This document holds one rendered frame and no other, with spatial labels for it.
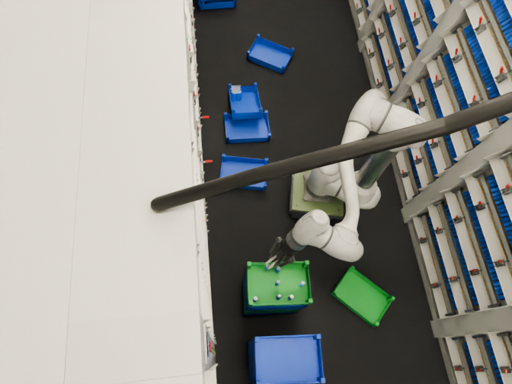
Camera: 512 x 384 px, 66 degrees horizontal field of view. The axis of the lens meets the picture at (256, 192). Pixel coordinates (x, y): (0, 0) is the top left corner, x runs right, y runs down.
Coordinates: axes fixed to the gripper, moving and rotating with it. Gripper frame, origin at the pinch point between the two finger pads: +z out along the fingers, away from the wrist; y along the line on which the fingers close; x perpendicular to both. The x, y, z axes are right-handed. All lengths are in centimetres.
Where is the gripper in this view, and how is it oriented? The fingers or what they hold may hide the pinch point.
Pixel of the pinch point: (272, 262)
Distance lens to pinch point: 184.6
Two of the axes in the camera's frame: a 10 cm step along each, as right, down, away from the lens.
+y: -5.3, -8.0, 2.9
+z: -4.3, 5.5, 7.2
